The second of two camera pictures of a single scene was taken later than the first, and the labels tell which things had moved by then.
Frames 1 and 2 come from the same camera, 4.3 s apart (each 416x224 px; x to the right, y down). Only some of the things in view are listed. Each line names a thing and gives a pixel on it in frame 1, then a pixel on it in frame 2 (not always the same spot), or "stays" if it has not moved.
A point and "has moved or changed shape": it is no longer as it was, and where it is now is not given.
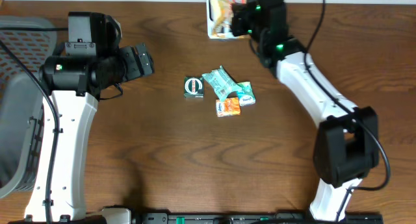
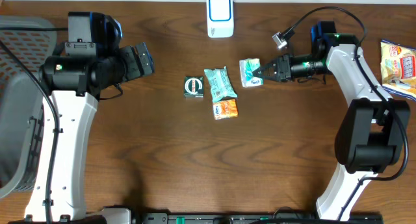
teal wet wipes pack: x=222 y=83 has moved or changed shape
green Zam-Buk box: x=194 y=87 stays
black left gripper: x=137 y=62 stays
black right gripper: x=235 y=12 to x=281 y=69
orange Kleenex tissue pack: x=228 y=107 has moved or changed shape
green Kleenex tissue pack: x=246 y=93 to x=247 y=66
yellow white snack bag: x=223 y=1 to x=398 y=66
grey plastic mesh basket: x=30 y=38 stays
